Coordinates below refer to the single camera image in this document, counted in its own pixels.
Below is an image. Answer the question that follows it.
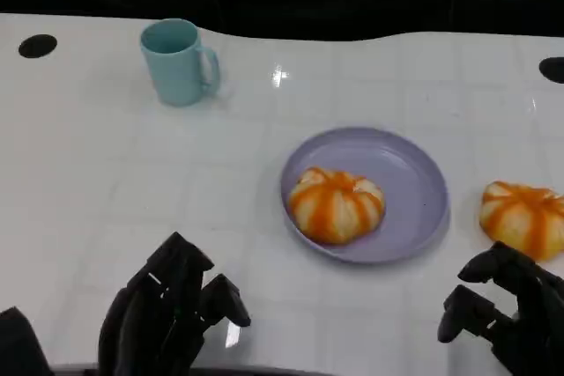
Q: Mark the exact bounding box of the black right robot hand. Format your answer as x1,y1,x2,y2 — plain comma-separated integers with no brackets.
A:
436,240,564,376

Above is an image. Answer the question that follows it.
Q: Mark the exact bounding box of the orange and white bread roll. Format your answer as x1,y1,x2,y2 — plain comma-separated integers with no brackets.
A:
479,181,564,262
288,166,387,246

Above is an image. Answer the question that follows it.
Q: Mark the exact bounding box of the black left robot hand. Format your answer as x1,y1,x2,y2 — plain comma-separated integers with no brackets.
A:
97,231,252,376

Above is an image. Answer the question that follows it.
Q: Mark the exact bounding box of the lilac plate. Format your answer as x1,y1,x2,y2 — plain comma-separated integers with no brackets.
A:
279,126,451,265

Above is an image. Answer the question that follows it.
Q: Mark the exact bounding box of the pale green mug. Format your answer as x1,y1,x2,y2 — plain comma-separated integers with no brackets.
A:
139,18,221,107

